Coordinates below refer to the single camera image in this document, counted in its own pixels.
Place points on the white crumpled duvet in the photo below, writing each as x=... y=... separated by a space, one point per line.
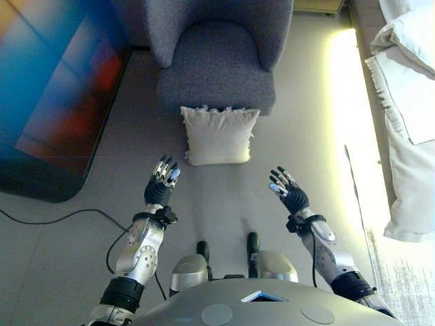
x=411 y=37

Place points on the glossy dark reflective panel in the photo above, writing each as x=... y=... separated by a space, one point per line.
x=51 y=95

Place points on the grey fabric armchair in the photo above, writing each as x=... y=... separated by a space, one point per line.
x=217 y=68

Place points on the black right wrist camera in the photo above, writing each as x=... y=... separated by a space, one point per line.
x=292 y=224

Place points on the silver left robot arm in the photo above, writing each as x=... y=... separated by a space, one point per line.
x=139 y=258

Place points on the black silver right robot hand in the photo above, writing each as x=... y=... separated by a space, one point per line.
x=296 y=198

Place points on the silver right robot leg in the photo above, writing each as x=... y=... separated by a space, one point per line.
x=275 y=265

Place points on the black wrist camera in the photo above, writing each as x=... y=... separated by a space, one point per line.
x=167 y=215
x=292 y=224

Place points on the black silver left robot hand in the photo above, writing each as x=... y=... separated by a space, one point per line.
x=159 y=193

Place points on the white fringed cushion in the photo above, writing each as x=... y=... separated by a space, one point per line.
x=219 y=136

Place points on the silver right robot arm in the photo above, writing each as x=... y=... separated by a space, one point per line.
x=323 y=258

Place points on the silver left robot leg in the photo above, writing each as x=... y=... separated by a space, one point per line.
x=188 y=268

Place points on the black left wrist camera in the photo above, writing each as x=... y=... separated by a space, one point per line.
x=167 y=215

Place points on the silver robot leg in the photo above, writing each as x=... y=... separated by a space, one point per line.
x=275 y=265
x=188 y=268

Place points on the light wooden nightstand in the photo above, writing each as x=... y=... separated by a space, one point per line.
x=316 y=5

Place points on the white fringed bed throw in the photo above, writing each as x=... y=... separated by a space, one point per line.
x=408 y=163

